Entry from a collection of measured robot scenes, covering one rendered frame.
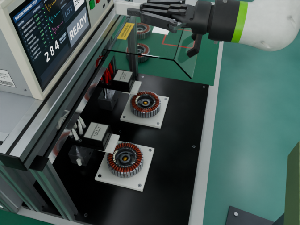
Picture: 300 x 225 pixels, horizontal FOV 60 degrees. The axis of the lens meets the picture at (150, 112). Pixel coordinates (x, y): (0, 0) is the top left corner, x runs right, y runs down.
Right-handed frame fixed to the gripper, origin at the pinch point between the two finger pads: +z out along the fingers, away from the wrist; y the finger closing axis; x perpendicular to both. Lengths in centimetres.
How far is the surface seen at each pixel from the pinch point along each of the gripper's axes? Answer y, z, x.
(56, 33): -17.9, 10.0, 2.2
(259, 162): 44, -69, -118
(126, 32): 7.3, 3.8, -11.7
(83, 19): -5.7, 10.0, -1.2
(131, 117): -2.2, 0.9, -40.0
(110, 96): 2.2, 10.0, -35.8
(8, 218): -44, 24, -43
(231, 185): 23, -52, -118
